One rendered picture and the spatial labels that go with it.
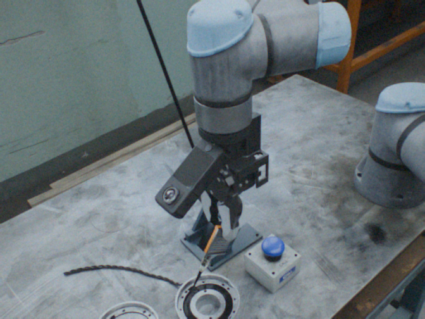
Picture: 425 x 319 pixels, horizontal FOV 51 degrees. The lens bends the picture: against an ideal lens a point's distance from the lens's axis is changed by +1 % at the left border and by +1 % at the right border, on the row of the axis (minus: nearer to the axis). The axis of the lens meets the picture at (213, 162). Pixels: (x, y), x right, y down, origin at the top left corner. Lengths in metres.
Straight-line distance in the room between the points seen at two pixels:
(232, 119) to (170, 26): 1.98
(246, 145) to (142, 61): 1.87
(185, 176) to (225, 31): 0.20
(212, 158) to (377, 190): 0.46
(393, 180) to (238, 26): 0.55
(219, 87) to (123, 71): 1.90
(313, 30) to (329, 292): 0.46
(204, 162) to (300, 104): 0.72
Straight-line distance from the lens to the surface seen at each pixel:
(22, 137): 2.30
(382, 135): 0.91
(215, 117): 0.55
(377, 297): 1.14
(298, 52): 0.54
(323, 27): 0.55
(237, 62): 0.51
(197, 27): 0.51
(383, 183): 0.95
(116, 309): 0.77
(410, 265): 1.22
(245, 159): 0.63
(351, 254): 0.87
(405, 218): 0.97
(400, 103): 0.86
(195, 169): 0.59
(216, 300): 0.77
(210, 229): 0.70
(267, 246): 0.77
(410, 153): 0.85
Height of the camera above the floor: 1.45
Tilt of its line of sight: 38 degrees down
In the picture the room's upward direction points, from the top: 4 degrees counter-clockwise
